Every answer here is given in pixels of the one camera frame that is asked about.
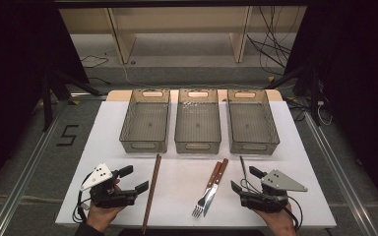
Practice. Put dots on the thin black utensil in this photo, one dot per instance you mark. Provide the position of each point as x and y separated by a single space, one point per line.
242 167

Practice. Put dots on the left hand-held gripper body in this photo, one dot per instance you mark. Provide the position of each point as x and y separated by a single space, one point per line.
111 198

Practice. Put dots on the person's left hand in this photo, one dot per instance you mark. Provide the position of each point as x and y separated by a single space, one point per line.
100 216

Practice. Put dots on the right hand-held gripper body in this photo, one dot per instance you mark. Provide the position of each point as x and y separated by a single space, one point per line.
265 200

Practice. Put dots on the metal floor rail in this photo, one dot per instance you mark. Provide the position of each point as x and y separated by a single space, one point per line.
341 177
23 183

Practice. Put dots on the person's right hand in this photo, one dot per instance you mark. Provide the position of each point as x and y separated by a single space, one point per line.
280 223

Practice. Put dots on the black curtain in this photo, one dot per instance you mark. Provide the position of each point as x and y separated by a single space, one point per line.
13 65
357 65

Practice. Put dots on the smoky clear plastic bin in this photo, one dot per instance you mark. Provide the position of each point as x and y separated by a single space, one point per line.
146 123
252 124
197 124

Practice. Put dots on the black metal stand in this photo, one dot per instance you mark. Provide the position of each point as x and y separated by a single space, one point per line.
313 95
47 105

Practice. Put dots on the white table cover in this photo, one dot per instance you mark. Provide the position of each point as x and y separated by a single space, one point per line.
177 183

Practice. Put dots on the light wooden shelf unit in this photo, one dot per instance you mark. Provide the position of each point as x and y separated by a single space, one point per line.
177 19

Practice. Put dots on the brown wooden chopstick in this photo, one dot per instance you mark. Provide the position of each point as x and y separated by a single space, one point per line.
155 175
150 193

